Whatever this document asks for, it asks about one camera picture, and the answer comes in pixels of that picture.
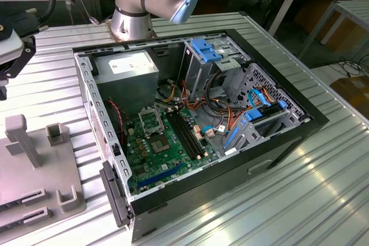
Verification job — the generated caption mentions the CPU socket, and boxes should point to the CPU socket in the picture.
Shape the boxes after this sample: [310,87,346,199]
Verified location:
[147,132,176,155]

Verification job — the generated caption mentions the black RAM slot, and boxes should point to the black RAM slot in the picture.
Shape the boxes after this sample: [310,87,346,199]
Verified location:
[165,112,199,160]
[172,110,207,157]

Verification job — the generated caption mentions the grey optical drive cage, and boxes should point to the grey optical drive cage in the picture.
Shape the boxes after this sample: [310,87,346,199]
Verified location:
[178,36,251,99]

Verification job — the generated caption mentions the blue drive latch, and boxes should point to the blue drive latch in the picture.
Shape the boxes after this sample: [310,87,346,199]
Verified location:
[201,50,225,63]
[190,39,214,54]

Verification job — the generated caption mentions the green motherboard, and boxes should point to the green motherboard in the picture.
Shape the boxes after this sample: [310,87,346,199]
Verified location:
[123,104,220,196]

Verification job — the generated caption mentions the grey power supply unit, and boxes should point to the grey power supply unit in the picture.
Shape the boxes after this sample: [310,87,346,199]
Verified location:
[92,49,160,122]

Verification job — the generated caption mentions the hard disk in blue carrier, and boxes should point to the hard disk in blue carrier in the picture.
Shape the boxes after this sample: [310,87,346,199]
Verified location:
[243,100,287,123]

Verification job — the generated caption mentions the black case fan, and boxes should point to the black case fan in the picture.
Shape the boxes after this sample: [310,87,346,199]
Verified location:
[105,97,127,146]

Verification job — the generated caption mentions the blue expansion slot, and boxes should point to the blue expansion slot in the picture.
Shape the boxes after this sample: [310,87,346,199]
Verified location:
[137,162,184,189]

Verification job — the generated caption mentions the grey perforated disk bay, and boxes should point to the grey perforated disk bay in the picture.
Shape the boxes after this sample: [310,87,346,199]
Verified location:
[227,62,314,131]

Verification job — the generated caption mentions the black PC case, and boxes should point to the black PC case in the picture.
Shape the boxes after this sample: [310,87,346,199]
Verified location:
[71,28,330,244]

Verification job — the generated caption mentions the black card retainer latch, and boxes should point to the black card retainer latch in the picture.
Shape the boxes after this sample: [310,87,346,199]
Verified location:
[99,159,135,228]

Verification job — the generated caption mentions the stacked cardboard boxes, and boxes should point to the stacked cardboard boxes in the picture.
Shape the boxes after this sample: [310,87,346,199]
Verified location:
[293,0,369,54]

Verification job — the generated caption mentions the grey parts rack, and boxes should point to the grey parts rack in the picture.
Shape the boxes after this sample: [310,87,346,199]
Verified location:
[0,114,87,231]

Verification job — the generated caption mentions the brown cardboard box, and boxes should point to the brown cardboard box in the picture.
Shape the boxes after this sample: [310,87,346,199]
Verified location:
[329,75,369,120]

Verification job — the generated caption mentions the coloured wire bundle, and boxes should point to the coloured wire bundle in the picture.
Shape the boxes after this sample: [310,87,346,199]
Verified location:
[155,77,250,131]

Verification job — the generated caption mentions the blue wire white plug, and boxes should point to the blue wire white plug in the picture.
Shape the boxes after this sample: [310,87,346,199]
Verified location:
[201,124,216,139]

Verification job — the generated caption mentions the blue flat wire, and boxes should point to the blue flat wire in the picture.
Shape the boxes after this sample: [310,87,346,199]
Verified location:
[247,88,273,109]

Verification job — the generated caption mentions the grey disk bay blue rail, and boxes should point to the grey disk bay blue rail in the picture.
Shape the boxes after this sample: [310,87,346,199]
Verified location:
[221,112,302,156]

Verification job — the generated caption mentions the red black fan wire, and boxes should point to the red black fan wire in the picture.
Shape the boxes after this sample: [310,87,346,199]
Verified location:
[106,99,126,146]

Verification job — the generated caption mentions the orange wires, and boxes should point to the orange wires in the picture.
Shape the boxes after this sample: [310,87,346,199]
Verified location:
[257,85,278,105]

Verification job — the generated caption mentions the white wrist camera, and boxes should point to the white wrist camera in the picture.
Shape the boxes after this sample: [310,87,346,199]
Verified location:
[0,25,26,65]

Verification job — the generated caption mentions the grey metal shelf frame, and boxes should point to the grey metal shelf frame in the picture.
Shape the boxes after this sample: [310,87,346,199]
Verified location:
[298,0,369,62]

